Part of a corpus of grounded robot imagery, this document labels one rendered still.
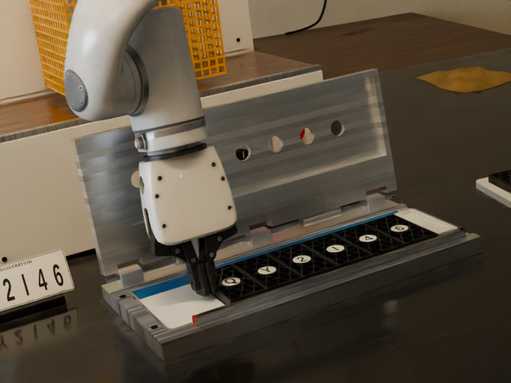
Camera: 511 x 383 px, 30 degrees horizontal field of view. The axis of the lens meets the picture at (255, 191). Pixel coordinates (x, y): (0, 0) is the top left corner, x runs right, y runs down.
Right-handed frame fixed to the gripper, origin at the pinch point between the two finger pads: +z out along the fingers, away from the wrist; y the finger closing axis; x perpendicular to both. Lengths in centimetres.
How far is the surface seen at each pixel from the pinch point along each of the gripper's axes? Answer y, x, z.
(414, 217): 31.7, 2.1, 1.2
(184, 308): -3.3, -0.5, 2.8
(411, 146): 57, 37, -3
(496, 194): 49.1, 6.4, 2.5
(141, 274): -4.1, 10.6, -0.3
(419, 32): 125, 125, -22
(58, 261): -12.6, 17.1, -3.7
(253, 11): 94, 164, -38
